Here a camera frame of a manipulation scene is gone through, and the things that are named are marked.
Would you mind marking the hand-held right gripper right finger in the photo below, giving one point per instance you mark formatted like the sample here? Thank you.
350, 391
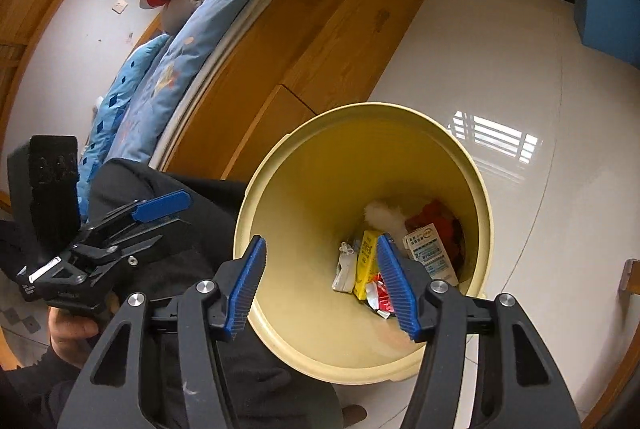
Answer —
395, 289

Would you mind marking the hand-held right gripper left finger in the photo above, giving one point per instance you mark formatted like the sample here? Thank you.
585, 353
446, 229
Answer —
245, 289

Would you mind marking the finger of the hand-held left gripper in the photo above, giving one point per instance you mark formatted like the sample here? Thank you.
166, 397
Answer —
160, 204
125, 250

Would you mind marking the red knitted cloth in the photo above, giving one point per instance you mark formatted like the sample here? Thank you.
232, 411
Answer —
440, 211

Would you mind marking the yellow plastic bin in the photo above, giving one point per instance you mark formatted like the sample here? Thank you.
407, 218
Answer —
310, 189

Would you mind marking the person's left forearm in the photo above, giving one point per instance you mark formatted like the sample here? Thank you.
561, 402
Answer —
35, 391

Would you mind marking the person's left hand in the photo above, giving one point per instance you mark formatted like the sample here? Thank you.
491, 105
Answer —
72, 339

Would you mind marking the red foil wrapper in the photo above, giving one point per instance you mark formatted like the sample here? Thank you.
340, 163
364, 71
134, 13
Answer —
380, 295

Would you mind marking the yellow carton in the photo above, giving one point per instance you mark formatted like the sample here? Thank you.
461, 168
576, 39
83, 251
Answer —
366, 264

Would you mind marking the white and blue packet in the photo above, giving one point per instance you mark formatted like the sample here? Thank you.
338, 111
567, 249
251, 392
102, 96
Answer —
430, 251

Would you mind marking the white fluffy item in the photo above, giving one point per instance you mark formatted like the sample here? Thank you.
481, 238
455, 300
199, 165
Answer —
382, 216

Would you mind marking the person's leg in black pants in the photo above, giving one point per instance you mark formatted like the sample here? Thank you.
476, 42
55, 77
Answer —
200, 384

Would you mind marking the wooden bed drawer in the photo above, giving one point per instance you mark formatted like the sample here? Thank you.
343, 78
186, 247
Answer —
240, 129
350, 34

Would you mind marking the light blue patterned blanket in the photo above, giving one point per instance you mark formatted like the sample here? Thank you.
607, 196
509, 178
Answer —
120, 99

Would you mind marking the white mattress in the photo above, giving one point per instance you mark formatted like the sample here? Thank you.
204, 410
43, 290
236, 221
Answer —
220, 54

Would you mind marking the blue quilt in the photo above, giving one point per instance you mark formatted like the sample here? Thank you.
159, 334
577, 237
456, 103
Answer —
200, 39

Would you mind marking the wooden chair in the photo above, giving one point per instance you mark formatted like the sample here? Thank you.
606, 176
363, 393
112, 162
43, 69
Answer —
629, 276

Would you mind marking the white wall socket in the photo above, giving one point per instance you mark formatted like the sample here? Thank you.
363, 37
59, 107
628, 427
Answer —
119, 5

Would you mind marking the wooden bed frame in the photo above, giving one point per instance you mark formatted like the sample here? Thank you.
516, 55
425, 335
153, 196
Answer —
325, 9

